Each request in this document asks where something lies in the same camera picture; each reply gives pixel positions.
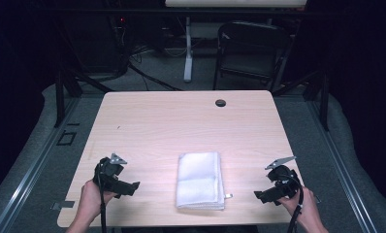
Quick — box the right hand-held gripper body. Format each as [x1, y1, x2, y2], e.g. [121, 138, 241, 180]
[264, 155, 304, 199]

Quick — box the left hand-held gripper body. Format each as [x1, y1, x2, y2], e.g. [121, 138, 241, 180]
[93, 152, 128, 192]

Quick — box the white mesh laundry bag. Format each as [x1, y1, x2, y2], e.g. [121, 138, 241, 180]
[176, 150, 234, 211]

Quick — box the person's left hand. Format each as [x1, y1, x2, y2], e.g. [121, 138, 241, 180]
[80, 179, 118, 217]

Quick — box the person's right hand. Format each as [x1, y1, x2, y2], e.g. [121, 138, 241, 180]
[277, 186, 319, 225]

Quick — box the black metal stand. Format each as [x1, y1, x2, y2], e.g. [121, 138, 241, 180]
[52, 67, 115, 128]
[272, 68, 331, 132]

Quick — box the black equipment cabinet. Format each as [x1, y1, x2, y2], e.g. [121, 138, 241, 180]
[63, 15, 129, 75]

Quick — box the black folding chair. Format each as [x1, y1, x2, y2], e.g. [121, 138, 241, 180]
[212, 20, 293, 93]

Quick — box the white desk leg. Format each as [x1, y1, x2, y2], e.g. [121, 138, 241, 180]
[182, 16, 195, 83]

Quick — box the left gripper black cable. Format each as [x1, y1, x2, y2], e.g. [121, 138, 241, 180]
[97, 163, 108, 233]

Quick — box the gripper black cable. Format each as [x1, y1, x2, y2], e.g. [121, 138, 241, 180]
[286, 179, 305, 233]
[97, 163, 108, 233]

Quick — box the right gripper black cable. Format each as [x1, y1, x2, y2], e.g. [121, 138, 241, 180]
[286, 179, 305, 233]

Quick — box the aluminium floor rail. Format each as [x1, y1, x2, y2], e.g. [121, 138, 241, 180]
[305, 96, 379, 233]
[0, 96, 81, 233]

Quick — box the thick black floor cable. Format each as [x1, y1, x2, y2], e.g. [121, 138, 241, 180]
[127, 62, 183, 92]

